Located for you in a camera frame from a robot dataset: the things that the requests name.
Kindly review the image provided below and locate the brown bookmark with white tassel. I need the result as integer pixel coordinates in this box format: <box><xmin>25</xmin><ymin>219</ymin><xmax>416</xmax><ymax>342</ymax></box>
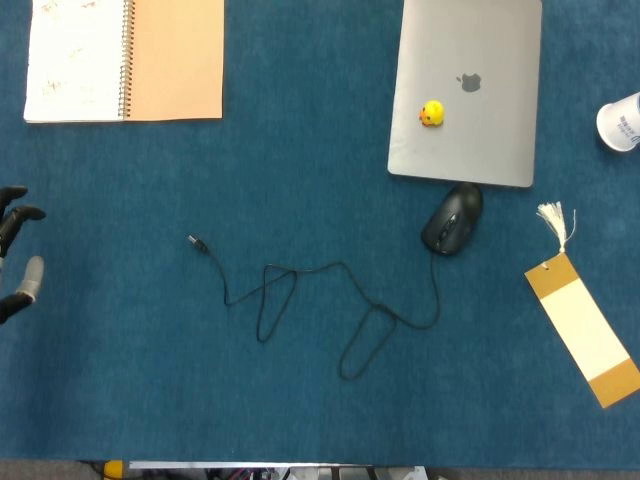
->
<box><xmin>524</xmin><ymin>201</ymin><xmax>640</xmax><ymax>410</ymax></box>

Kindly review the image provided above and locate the silver laptop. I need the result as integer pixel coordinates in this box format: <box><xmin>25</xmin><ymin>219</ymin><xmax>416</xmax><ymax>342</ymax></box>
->
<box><xmin>387</xmin><ymin>0</ymin><xmax>544</xmax><ymax>189</ymax></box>

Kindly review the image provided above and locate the white paper cup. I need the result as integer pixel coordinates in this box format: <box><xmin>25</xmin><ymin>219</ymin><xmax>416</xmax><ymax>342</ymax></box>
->
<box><xmin>595</xmin><ymin>91</ymin><xmax>640</xmax><ymax>153</ymax></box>

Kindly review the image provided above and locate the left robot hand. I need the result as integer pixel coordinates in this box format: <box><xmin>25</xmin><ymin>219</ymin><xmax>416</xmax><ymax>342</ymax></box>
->
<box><xmin>0</xmin><ymin>185</ymin><xmax>47</xmax><ymax>325</ymax></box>

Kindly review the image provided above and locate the blue felt table mat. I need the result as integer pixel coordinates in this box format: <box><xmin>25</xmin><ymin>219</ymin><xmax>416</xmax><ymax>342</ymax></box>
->
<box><xmin>0</xmin><ymin>0</ymin><xmax>640</xmax><ymax>471</ymax></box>

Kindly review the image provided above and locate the open spiral notebook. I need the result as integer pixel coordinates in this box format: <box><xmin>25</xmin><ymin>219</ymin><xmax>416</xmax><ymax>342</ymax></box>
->
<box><xmin>23</xmin><ymin>0</ymin><xmax>226</xmax><ymax>124</ymax></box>

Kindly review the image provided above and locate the black mouse cable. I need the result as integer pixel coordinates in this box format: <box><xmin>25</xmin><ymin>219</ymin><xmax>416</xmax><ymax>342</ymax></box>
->
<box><xmin>187</xmin><ymin>233</ymin><xmax>442</xmax><ymax>382</ymax></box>

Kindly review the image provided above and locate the yellow rubber duck toy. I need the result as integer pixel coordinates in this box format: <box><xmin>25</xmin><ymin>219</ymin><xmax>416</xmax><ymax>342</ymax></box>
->
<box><xmin>418</xmin><ymin>99</ymin><xmax>446</xmax><ymax>128</ymax></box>

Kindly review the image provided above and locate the metal frame under table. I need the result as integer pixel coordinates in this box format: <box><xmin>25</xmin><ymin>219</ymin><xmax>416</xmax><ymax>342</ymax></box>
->
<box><xmin>102</xmin><ymin>460</ymin><xmax>431</xmax><ymax>480</ymax></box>

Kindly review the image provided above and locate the black computer mouse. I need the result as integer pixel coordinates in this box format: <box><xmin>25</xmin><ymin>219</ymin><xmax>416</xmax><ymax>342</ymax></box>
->
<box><xmin>420</xmin><ymin>181</ymin><xmax>485</xmax><ymax>257</ymax></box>

